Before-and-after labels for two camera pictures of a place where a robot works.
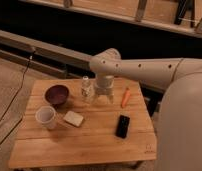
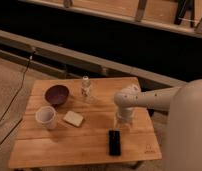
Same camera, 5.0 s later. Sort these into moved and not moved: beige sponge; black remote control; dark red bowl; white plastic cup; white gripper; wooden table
Moved: white gripper; black remote control
Not moved: dark red bowl; white plastic cup; beige sponge; wooden table
